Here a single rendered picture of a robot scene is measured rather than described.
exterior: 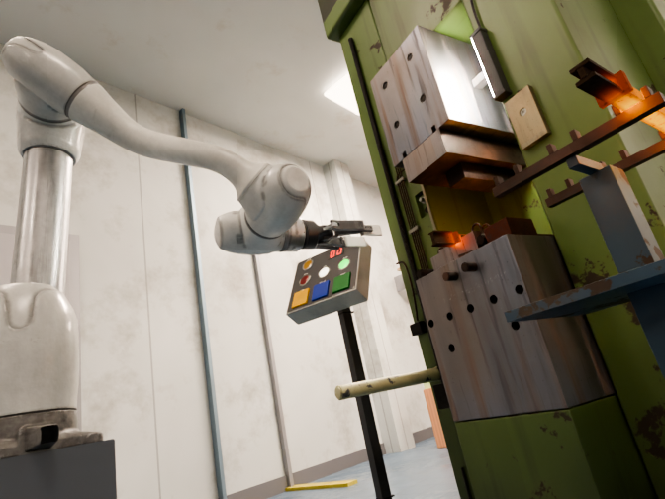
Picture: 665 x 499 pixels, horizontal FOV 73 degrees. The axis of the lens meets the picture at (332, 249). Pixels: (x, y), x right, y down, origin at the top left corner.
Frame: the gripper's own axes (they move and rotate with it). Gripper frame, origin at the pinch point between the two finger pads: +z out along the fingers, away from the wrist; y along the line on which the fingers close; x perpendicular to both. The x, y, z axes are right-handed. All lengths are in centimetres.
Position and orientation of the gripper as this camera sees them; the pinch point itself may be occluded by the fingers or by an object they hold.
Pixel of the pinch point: (364, 236)
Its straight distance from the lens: 124.1
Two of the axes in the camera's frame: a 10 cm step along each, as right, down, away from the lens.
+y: 4.9, -3.8, -7.8
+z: 8.5, 0.1, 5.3
